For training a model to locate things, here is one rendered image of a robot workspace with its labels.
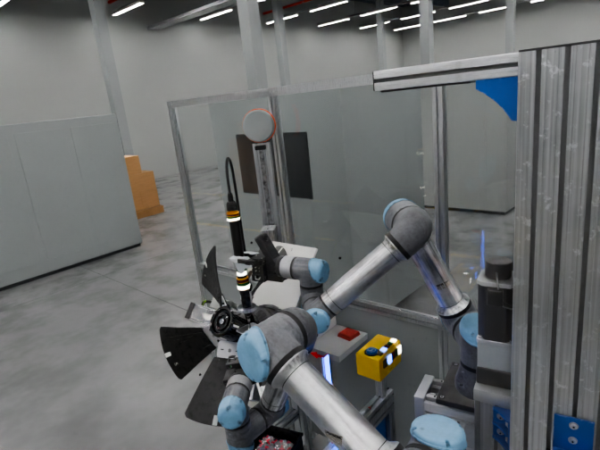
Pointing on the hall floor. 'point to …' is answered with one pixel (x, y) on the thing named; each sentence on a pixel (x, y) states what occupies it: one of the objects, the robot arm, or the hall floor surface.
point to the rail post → (390, 426)
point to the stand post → (302, 425)
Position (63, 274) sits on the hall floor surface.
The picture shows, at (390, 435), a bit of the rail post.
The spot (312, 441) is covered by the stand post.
